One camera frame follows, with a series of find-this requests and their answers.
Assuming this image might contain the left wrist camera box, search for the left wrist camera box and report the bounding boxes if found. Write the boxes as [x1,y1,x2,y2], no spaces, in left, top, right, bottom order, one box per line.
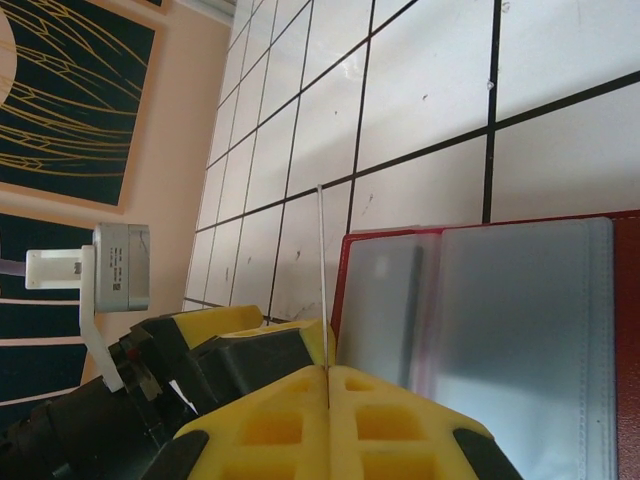
[24,222,152,392]

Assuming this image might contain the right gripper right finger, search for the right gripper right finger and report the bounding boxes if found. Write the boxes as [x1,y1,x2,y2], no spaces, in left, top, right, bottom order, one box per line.
[329,364,524,480]

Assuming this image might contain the thin white stick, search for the thin white stick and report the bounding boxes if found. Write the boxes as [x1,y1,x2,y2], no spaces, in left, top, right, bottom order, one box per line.
[316,182,335,412]

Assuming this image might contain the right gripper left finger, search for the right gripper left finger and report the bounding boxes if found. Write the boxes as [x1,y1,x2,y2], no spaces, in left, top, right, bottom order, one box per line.
[172,364,330,480]

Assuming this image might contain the red leather card holder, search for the red leather card holder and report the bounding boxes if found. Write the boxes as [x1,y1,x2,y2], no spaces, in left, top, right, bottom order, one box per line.
[327,209,640,480]

